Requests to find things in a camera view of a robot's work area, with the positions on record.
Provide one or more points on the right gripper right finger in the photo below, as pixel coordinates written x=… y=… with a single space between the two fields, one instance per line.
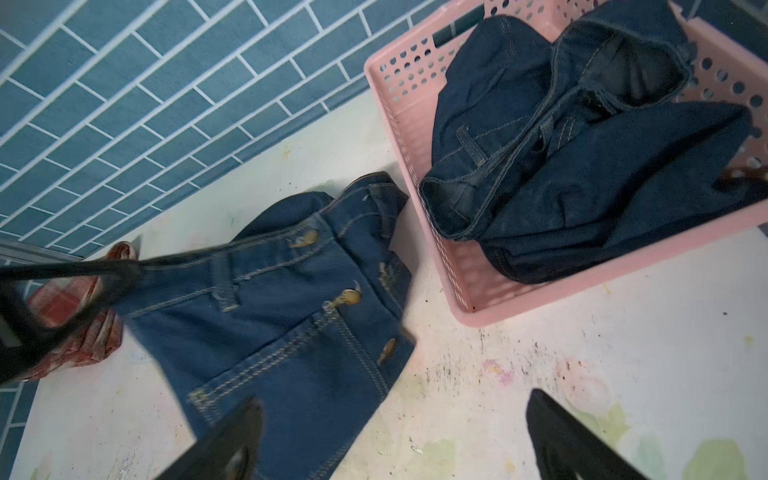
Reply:
x=565 y=449

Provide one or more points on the dark navy denim skirt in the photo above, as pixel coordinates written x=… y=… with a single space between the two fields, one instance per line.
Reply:
x=556 y=156

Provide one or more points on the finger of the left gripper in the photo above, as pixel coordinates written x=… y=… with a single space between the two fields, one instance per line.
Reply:
x=61 y=316

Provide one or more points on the pink plastic basket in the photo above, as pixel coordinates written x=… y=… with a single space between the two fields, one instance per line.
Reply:
x=407 y=75

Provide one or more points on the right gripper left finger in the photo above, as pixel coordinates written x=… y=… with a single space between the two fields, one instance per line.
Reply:
x=229 y=451

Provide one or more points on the blue denim skirt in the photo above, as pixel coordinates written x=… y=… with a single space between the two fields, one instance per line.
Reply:
x=301 y=310

